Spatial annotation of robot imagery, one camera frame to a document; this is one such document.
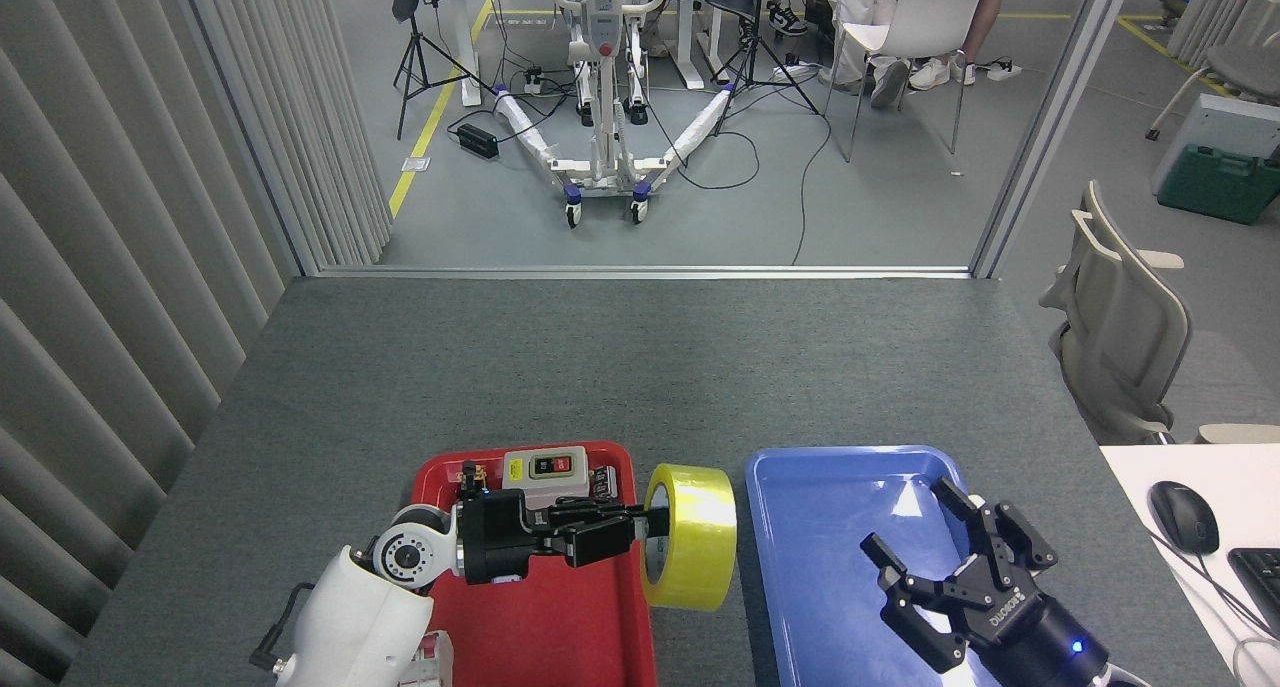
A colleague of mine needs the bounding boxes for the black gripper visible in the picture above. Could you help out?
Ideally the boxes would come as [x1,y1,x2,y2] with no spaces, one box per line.
[860,475,1111,687]
[458,489,669,585]

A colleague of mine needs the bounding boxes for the yellow tape roll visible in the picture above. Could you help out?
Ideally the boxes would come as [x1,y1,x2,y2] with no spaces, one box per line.
[640,464,738,612]

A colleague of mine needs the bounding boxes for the red plastic tray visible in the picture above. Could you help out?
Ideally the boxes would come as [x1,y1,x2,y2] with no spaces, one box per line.
[400,441,658,687]

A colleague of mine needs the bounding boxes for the blue plastic tray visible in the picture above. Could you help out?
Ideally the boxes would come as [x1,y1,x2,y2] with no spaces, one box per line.
[745,445,1013,687]

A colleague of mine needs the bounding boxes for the black computer mouse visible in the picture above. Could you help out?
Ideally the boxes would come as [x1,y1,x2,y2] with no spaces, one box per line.
[1148,481,1221,555]

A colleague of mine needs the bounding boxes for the white desk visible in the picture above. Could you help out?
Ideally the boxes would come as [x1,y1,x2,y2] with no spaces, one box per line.
[1100,444,1280,687]

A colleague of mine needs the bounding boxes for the beige office chair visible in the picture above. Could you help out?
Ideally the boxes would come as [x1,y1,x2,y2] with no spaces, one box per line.
[1039,180,1194,446]

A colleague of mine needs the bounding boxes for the black keyboard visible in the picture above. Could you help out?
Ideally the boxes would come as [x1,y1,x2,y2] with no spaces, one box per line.
[1227,547,1280,637]

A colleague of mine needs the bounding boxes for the green plastic case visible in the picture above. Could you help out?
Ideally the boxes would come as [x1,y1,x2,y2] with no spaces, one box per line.
[1157,144,1280,227]

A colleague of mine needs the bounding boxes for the black tripod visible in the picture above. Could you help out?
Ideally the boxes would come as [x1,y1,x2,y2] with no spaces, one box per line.
[393,0,498,141]
[712,0,822,137]

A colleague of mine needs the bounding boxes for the white stand on wheels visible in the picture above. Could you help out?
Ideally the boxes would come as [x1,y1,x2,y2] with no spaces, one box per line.
[493,0,738,229]

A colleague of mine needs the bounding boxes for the grey flat box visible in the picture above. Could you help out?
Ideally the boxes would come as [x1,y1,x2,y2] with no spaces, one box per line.
[1150,94,1280,198]

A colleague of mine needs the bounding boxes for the person in dark shorts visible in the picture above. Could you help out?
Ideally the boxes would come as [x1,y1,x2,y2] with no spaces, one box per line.
[895,0,1013,91]

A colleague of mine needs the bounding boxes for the white plastic chair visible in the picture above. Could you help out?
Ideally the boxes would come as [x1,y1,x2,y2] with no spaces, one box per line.
[825,0,990,163]

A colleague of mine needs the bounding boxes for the grey round seat chair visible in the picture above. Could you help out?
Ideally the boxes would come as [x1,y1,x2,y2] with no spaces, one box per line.
[1145,45,1280,141]

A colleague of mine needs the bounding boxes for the person in pale trousers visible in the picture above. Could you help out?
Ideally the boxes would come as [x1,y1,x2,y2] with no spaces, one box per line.
[818,0,913,109]

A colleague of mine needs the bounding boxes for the long grey vertical blinds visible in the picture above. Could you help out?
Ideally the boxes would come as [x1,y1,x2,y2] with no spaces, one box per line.
[0,0,394,687]

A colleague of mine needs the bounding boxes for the short grey vertical blinds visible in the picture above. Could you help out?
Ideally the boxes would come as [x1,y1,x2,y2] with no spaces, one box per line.
[1167,0,1280,65]

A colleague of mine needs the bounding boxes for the grey push button switch box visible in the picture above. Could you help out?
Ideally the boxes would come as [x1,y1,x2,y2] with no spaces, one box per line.
[501,447,591,511]

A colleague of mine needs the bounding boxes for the silver frame rail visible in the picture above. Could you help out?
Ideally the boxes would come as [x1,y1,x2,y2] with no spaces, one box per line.
[318,265,973,281]

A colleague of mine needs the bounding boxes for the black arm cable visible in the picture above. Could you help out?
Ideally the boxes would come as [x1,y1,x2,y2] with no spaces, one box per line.
[249,581,317,674]

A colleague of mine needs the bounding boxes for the black floor cable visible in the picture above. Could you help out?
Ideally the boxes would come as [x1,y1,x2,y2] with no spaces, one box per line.
[790,115,834,267]

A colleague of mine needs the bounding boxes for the silver frame post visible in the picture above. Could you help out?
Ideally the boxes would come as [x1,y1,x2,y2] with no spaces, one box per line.
[970,0,1142,279]

